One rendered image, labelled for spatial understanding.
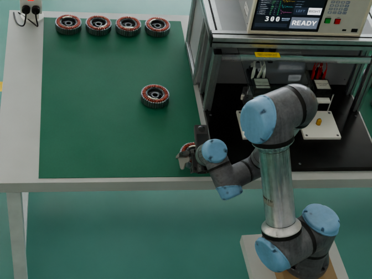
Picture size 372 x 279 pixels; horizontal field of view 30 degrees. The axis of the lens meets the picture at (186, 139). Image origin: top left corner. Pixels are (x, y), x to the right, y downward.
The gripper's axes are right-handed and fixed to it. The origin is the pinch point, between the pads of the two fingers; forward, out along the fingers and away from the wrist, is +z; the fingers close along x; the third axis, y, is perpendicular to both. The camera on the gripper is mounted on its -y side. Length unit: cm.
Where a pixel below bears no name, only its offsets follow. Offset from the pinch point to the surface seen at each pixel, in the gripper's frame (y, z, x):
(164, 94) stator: -26.6, 23.4, -6.6
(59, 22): -64, 51, -47
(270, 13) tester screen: -49, -12, 27
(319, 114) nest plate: -17, 17, 54
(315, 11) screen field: -50, -13, 44
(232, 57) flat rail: -36.0, -0.2, 15.4
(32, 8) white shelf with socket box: -68, 45, -58
